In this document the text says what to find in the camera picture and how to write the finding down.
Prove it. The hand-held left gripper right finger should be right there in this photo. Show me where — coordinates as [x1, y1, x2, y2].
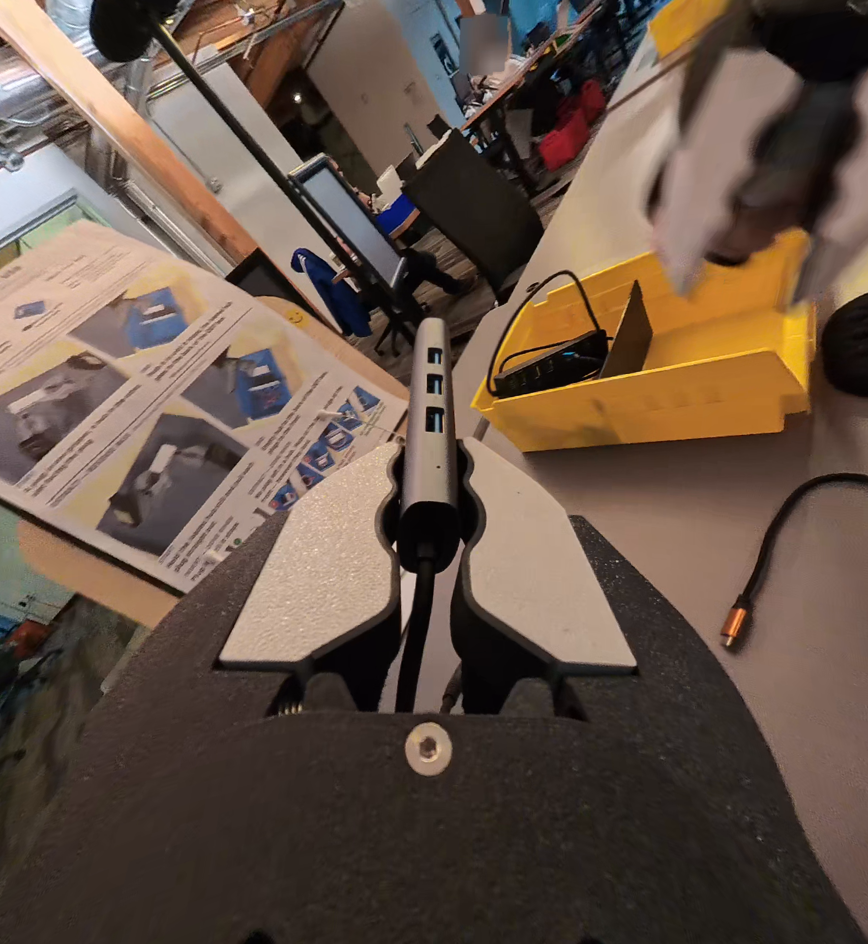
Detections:
[449, 437, 641, 678]

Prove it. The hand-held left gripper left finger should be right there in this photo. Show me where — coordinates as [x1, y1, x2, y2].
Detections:
[217, 440, 405, 677]

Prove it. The thin black cable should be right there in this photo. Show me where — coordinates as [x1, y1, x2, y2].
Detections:
[393, 539, 444, 716]

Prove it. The black 7-port USB hub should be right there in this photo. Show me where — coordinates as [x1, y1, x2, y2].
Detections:
[486, 269, 609, 387]

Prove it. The orange plug usb cable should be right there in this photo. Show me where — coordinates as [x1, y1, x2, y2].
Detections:
[719, 472, 868, 651]

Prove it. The yellow plastic bin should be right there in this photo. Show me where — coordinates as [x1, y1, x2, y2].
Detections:
[645, 0, 733, 60]
[471, 226, 818, 454]

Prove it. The slim grey usb hub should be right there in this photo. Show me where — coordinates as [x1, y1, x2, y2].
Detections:
[399, 313, 479, 573]

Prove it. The black monitor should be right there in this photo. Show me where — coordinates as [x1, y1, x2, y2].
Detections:
[225, 247, 299, 314]
[287, 152, 408, 292]
[399, 130, 547, 306]

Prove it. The instruction poster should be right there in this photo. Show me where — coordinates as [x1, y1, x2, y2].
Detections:
[0, 222, 408, 594]

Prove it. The blue bag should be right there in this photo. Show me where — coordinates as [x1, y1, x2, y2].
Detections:
[293, 247, 376, 337]

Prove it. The black disc on pole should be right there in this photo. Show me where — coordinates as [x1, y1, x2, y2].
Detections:
[88, 0, 405, 318]

